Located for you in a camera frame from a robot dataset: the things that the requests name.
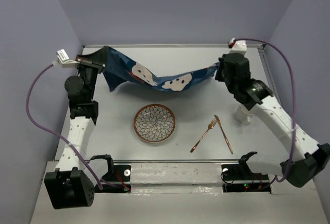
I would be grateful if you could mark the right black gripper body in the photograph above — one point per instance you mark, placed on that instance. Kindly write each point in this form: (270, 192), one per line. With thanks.
(221, 76)

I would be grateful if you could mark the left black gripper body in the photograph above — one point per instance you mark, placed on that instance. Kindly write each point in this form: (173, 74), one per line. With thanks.
(88, 69)

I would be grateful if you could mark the blue bear placemat cloth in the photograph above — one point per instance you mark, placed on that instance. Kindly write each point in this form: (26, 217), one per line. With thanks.
(120, 68)

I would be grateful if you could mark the white ceramic mug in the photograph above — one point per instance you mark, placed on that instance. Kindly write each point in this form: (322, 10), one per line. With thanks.
(243, 115)

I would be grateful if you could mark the copper fork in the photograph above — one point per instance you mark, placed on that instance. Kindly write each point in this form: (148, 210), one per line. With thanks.
(210, 126)

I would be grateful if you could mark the copper knife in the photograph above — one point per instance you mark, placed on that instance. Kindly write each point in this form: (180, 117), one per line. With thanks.
(224, 135)

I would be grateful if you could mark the floral ceramic plate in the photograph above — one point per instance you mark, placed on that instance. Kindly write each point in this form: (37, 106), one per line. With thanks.
(154, 123)

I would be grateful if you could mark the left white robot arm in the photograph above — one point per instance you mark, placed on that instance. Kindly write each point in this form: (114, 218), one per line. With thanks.
(72, 183)

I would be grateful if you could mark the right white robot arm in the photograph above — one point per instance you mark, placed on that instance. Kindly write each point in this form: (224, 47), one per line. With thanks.
(306, 158)

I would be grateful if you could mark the white foam front strip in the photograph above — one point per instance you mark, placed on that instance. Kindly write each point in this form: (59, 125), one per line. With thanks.
(176, 178)

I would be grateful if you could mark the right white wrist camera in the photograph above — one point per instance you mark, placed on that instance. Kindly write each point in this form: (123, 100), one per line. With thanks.
(237, 46)

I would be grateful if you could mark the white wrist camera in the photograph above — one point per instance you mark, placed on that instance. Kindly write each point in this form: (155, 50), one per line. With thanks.
(237, 46)
(63, 60)

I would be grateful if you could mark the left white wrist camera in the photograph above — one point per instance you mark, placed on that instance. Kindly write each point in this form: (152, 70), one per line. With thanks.
(63, 60)

